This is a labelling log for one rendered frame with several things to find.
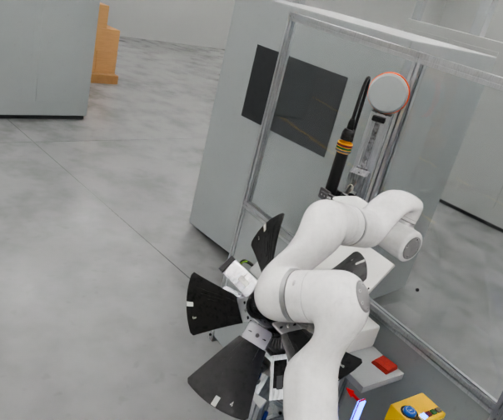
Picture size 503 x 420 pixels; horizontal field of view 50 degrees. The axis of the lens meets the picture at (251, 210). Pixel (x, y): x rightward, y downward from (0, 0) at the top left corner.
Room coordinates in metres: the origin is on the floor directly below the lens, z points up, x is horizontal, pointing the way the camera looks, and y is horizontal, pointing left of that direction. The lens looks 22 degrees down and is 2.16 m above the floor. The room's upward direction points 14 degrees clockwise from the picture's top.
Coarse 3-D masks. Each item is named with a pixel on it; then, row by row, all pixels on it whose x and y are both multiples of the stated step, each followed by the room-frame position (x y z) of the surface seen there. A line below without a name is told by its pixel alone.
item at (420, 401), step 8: (408, 400) 1.43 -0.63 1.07; (416, 400) 1.44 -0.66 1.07; (424, 400) 1.45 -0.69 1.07; (392, 408) 1.38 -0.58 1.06; (400, 408) 1.38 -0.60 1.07; (416, 408) 1.40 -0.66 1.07; (424, 408) 1.41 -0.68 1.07; (432, 408) 1.42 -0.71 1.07; (392, 416) 1.37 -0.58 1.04; (400, 416) 1.35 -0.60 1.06; (408, 416) 1.35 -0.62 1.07; (416, 416) 1.36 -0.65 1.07; (432, 416) 1.38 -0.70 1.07; (440, 416) 1.39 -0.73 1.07
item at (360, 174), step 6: (354, 168) 2.11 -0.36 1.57; (360, 168) 2.13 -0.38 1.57; (366, 168) 2.13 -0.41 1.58; (348, 174) 2.05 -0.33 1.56; (354, 174) 2.05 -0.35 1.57; (360, 174) 2.05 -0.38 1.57; (366, 174) 2.07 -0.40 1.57; (348, 180) 2.05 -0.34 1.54; (360, 180) 2.04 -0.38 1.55; (366, 180) 2.10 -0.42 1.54; (360, 186) 2.04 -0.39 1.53; (360, 192) 2.04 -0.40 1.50
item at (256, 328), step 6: (252, 324) 1.52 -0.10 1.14; (258, 324) 1.53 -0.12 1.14; (246, 330) 1.50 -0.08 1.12; (252, 330) 1.51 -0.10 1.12; (258, 330) 1.52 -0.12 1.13; (264, 330) 1.52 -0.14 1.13; (246, 336) 1.49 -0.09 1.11; (252, 336) 1.50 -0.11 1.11; (264, 336) 1.51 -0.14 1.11; (270, 336) 1.52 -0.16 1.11; (252, 342) 1.49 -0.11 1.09; (258, 342) 1.49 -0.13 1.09; (264, 342) 1.50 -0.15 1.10; (264, 348) 1.49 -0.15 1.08
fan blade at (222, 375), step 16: (240, 336) 1.48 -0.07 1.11; (224, 352) 1.45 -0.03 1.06; (240, 352) 1.45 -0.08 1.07; (256, 352) 1.47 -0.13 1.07; (208, 368) 1.41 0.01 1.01; (224, 368) 1.41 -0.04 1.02; (240, 368) 1.42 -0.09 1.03; (256, 368) 1.44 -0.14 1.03; (192, 384) 1.38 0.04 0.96; (208, 384) 1.38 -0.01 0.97; (224, 384) 1.38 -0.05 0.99; (240, 384) 1.39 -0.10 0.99; (208, 400) 1.35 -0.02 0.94; (224, 400) 1.35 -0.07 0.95; (240, 400) 1.36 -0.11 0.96; (240, 416) 1.33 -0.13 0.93
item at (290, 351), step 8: (288, 336) 1.43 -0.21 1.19; (296, 336) 1.44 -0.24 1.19; (304, 336) 1.45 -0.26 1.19; (288, 344) 1.40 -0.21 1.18; (296, 344) 1.40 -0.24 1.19; (304, 344) 1.41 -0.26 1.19; (288, 352) 1.37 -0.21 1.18; (296, 352) 1.37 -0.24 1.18; (288, 360) 1.34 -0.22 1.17; (344, 360) 1.36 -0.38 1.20; (352, 360) 1.36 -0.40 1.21; (360, 360) 1.36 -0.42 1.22; (352, 368) 1.33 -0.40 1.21; (344, 376) 1.30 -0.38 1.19
